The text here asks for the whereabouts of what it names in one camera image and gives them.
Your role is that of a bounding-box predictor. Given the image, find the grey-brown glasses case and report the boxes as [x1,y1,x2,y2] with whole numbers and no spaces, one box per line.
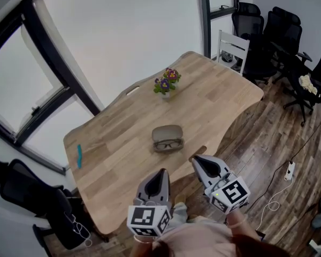
[151,124,185,154]

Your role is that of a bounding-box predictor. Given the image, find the brown eyeglasses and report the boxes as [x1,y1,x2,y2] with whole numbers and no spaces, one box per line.
[152,140,184,151]

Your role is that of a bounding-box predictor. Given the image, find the white charger cable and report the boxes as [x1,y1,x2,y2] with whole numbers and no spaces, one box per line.
[65,211,93,247]

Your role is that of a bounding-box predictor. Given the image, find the potted purple flower plant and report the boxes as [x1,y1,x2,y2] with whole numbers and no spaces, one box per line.
[153,67,182,100]

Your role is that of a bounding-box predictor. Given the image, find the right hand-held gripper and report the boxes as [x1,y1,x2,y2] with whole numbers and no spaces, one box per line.
[191,155,251,215]

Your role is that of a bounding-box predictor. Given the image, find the small white floor device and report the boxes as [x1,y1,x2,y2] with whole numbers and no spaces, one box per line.
[309,239,321,255]

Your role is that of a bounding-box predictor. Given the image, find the thin bracelet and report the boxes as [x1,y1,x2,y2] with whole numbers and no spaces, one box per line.
[134,236,155,244]
[228,218,249,229]

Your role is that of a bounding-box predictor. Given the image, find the white wooden chair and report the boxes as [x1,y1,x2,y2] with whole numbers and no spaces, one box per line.
[216,30,251,76]

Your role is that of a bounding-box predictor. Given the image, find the cream crumpled cloth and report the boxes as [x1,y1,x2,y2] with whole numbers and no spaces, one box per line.
[299,74,319,96]

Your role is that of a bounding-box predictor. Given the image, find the black floor cable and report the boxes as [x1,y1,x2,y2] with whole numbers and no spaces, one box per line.
[291,114,321,163]
[246,162,289,214]

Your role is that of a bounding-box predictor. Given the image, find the person's pink top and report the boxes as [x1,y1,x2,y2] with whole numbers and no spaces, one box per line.
[149,218,257,257]

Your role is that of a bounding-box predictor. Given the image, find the person's left forearm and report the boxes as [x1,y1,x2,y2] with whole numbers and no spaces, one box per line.
[133,236,156,257]

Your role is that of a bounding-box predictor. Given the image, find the white power strip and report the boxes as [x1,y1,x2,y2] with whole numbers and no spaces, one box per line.
[284,161,296,182]

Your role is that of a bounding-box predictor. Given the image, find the person's light trousers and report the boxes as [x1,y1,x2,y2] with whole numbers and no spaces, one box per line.
[168,202,189,230]

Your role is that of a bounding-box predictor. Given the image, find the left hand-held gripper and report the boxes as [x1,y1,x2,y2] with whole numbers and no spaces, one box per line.
[126,168,173,237]

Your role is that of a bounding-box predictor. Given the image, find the black window frame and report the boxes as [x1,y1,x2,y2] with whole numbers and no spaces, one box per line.
[195,0,240,60]
[0,0,103,175]

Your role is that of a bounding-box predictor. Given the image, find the person's right forearm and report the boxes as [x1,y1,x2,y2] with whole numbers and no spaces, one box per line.
[226,210,261,241]

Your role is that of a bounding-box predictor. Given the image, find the white floor cable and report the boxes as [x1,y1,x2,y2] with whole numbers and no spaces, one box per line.
[256,179,291,228]

